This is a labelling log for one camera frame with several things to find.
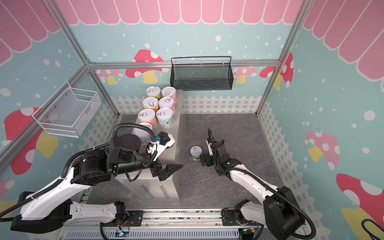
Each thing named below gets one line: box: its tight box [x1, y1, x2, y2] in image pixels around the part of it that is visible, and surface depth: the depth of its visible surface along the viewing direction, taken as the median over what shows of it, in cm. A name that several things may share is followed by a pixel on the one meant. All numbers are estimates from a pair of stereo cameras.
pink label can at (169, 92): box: [161, 86, 178, 105], surface depth 76 cm
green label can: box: [145, 86, 163, 101], surface depth 76 cm
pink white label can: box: [158, 97, 177, 112], surface depth 71 cm
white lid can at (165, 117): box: [156, 107, 175, 129], surface depth 66 cm
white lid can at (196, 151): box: [190, 145, 203, 161], surface depth 95 cm
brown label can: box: [138, 108, 158, 129], surface depth 66 cm
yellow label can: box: [142, 97, 160, 112], surface depth 71 cm
